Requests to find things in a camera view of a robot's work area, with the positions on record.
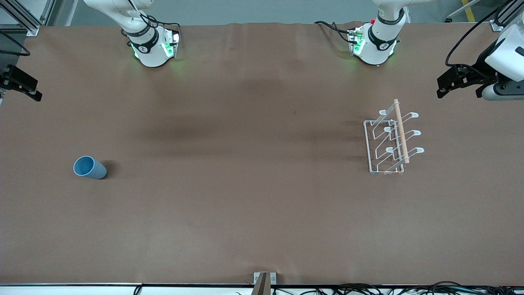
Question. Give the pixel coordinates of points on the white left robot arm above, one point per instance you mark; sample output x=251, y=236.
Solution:
x=378, y=41

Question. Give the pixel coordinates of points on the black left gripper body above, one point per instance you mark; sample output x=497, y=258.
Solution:
x=482, y=64

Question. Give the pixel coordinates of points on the brown table mat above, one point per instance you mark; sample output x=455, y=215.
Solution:
x=245, y=205

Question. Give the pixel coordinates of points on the metal camera post bracket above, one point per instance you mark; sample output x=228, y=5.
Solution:
x=262, y=282

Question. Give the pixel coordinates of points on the aluminium frame profile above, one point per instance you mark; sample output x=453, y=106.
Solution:
x=497, y=25
x=24, y=20

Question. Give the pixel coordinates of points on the blue plastic cup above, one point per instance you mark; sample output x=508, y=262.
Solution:
x=92, y=169

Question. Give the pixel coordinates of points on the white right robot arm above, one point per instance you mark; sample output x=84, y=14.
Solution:
x=149, y=49

